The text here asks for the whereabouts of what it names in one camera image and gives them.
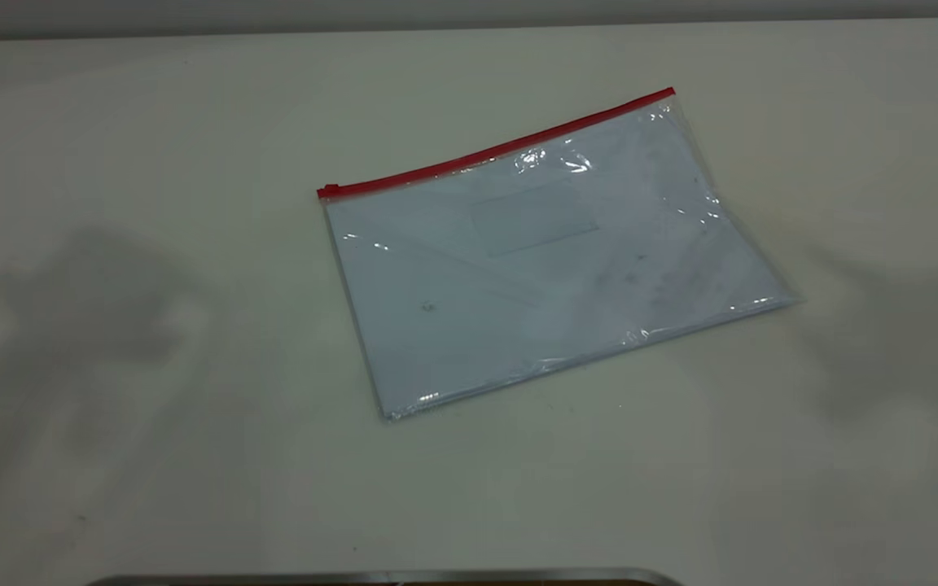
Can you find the clear zipper bag red strip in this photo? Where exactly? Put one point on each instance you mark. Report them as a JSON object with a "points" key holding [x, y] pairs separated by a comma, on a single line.
{"points": [[550, 277]]}

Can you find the red zipper slider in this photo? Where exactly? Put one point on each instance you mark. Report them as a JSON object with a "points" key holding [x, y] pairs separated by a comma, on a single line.
{"points": [[330, 190]]}

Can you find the silver metal frame edge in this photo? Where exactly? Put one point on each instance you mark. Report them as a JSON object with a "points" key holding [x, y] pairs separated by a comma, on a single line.
{"points": [[355, 578]]}

